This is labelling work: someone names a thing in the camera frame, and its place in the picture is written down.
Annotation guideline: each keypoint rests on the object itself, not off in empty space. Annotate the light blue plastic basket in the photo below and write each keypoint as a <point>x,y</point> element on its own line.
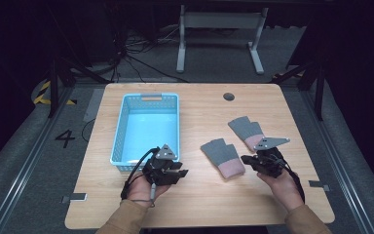
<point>149,130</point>

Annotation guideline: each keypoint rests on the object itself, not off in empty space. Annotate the yellow black hazard tape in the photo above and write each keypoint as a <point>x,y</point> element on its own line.
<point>42,92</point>

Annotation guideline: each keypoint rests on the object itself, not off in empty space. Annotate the person's right hand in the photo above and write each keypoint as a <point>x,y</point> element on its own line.
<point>284,190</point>

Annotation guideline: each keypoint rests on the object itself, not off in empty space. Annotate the white metal desk frame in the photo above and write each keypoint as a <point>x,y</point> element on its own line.
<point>222,21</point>

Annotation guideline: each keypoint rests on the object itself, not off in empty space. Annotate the long grey tape strip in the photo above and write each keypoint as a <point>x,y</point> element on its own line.
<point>94,104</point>

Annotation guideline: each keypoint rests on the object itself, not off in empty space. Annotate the black metal stand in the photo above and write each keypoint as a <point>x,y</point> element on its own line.
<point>54,87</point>
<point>319,87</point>

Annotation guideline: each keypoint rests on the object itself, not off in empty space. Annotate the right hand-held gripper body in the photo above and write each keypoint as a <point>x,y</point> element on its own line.
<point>271,162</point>

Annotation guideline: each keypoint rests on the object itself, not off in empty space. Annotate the grey tape piece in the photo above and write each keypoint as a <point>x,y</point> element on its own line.
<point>76,197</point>
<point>318,185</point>

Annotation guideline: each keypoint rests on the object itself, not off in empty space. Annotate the person's left hand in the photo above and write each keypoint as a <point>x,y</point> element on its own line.
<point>139,191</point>

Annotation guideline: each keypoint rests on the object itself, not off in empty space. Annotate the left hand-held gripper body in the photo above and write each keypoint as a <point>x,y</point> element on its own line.
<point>157,170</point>

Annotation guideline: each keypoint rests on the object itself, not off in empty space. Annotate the grey glove with pink cuff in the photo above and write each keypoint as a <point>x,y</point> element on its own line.
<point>221,155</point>
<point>245,128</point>

